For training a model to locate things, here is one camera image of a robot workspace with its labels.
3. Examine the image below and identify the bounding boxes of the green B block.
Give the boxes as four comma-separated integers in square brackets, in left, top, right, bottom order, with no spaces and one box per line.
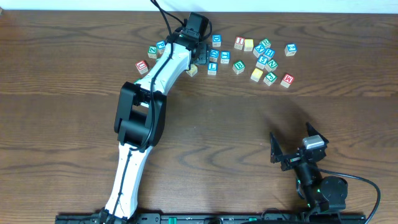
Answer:
[233,60,246,75]

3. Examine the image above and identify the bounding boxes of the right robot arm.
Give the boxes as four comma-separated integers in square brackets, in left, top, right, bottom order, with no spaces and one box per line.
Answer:
[280,146,348,213]

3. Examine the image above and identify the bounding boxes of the blue X block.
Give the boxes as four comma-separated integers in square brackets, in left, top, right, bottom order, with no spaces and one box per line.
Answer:
[253,44,266,58]

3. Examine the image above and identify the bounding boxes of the blue D block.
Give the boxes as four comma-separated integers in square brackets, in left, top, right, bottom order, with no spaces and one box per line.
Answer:
[211,34,222,47]

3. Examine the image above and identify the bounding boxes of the green R block right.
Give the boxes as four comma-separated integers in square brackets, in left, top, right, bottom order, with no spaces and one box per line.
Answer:
[260,39,271,49]

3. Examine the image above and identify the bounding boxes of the red I block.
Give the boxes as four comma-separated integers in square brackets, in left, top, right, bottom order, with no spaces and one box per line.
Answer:
[234,36,245,50]

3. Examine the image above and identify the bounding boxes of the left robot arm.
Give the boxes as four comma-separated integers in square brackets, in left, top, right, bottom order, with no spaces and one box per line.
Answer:
[104,26,207,223]

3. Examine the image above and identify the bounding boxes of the green Z block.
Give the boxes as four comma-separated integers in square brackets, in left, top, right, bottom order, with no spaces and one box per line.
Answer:
[147,46,157,59]

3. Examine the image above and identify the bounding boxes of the yellow O block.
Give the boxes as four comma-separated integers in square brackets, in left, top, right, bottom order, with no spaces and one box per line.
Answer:
[251,68,264,82]

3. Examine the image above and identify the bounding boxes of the green J block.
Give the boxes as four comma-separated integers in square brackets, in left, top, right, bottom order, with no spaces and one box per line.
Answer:
[264,72,277,86]

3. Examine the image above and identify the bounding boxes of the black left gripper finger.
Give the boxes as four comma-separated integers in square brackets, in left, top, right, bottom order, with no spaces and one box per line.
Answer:
[305,122,329,144]
[270,133,284,164]

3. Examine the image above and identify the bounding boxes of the yellow S block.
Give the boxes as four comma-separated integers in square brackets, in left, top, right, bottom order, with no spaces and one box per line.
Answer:
[186,64,198,77]

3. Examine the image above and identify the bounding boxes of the blue P block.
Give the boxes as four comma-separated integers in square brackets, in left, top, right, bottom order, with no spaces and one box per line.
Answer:
[156,40,166,54]

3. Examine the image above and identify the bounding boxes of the blue L block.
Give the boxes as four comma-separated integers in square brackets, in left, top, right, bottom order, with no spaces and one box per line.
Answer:
[208,62,218,75]

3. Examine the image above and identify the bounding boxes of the red U block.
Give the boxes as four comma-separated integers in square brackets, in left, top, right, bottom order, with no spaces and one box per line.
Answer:
[136,60,149,75]

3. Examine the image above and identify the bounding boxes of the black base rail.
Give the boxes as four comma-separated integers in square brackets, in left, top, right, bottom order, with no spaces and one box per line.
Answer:
[54,212,366,224]

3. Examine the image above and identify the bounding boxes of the plain yellow block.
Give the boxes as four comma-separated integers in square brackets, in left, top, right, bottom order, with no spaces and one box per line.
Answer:
[244,39,254,52]

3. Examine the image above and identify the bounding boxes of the blue T block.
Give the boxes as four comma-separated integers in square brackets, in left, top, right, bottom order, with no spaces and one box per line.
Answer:
[220,51,231,64]

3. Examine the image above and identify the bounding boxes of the red M block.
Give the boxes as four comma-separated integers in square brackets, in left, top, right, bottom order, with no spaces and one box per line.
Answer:
[280,73,295,88]

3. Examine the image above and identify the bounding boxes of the green N block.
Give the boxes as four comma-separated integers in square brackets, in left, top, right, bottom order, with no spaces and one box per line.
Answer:
[265,59,279,72]

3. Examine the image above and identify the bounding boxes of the blue 5 block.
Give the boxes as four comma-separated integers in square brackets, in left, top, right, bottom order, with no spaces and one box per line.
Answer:
[256,55,268,70]

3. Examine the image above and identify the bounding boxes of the blue H block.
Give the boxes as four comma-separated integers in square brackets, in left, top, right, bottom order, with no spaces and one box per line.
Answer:
[263,48,275,60]

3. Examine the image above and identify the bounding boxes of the blue 2 block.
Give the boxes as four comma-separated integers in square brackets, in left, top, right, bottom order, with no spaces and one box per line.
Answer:
[284,44,297,57]

